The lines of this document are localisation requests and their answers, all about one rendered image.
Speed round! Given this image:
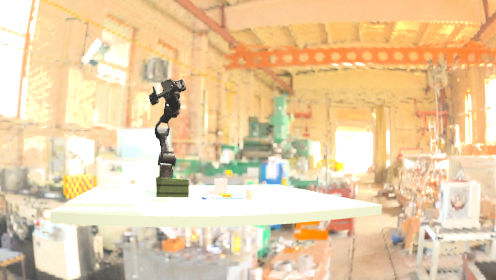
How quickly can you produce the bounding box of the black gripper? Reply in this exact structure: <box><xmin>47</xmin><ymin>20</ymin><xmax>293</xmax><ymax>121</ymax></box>
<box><xmin>148</xmin><ymin>78</ymin><xmax>187</xmax><ymax>106</ymax></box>

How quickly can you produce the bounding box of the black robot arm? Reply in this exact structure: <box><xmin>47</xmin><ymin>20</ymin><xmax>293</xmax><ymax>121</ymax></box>
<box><xmin>155</xmin><ymin>80</ymin><xmax>181</xmax><ymax>179</ymax></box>

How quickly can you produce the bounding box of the white dish rack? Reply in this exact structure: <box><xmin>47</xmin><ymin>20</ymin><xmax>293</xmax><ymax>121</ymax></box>
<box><xmin>209</xmin><ymin>179</ymin><xmax>227</xmax><ymax>195</ymax></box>

